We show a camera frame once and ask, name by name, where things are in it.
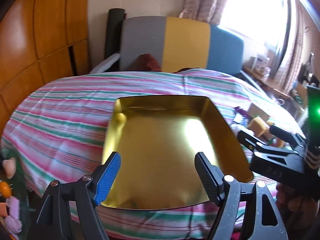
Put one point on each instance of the wooden wardrobe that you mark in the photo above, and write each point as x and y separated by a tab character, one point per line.
37	42

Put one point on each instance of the patterned pink curtain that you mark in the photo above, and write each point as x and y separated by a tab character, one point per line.
205	0

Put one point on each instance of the cream printed box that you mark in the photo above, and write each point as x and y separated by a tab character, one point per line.
258	111

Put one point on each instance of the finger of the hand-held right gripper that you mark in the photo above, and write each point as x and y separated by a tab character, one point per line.
260	165
287	136

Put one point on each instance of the person's right hand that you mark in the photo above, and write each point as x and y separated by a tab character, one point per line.
287	200

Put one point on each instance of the orange toy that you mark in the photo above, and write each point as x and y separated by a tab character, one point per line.
5	189

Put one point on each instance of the white sofa armrest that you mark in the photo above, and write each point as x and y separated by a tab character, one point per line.
106	65

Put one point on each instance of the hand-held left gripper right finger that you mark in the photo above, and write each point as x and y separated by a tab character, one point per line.
206	177

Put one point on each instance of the black rolled mat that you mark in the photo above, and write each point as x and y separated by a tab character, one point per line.
113	35

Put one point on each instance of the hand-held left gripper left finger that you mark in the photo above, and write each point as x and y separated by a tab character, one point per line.
110	177

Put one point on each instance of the window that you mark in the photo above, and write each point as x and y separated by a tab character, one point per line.
255	7

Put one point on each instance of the striped beige curtain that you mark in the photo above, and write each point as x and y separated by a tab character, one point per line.
297	50

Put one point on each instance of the striped blanket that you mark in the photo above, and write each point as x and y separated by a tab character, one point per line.
62	130

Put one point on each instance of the white printed carton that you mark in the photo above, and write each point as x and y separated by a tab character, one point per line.
260	63

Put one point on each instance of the pink heart plush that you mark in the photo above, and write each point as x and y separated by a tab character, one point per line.
9	167

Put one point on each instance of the dark red cushion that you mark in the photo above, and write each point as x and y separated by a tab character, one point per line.
148	62

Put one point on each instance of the wooden bench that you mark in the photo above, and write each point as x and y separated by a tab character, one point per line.
265	80

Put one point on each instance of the grey yellow blue sofa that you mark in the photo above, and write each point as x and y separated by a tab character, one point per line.
185	42

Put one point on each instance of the pink plush toy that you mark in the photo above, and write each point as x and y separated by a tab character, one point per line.
12	212

